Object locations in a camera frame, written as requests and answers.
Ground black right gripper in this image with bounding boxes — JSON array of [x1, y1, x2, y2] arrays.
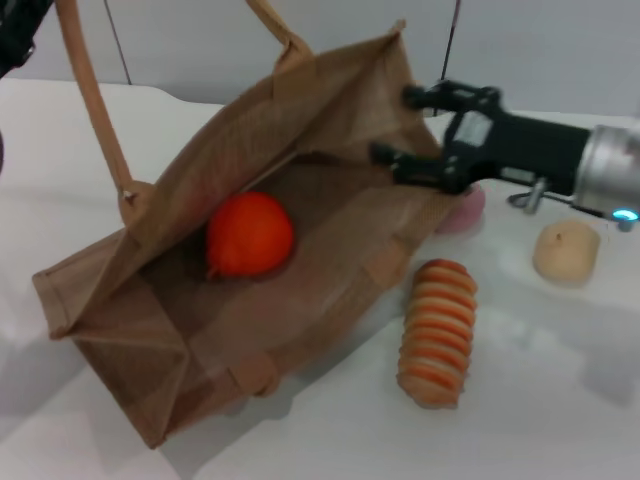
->
[[368, 78, 591, 197]]

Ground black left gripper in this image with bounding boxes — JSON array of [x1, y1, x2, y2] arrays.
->
[[0, 0, 52, 77]]

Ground pink toy peach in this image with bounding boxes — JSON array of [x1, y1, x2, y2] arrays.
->
[[434, 182, 487, 236]]

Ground brown jute handbag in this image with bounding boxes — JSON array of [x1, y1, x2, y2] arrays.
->
[[32, 0, 454, 450]]

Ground orange toy fruit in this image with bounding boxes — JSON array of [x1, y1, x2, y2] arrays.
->
[[205, 191, 295, 281]]

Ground beige toy fruit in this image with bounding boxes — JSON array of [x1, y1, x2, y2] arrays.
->
[[532, 219, 601, 289]]

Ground orange striped toy bread loaf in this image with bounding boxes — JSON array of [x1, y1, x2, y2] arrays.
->
[[396, 258, 480, 410]]

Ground right wrist cable with connector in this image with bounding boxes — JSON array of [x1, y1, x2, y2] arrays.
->
[[508, 176, 617, 217]]

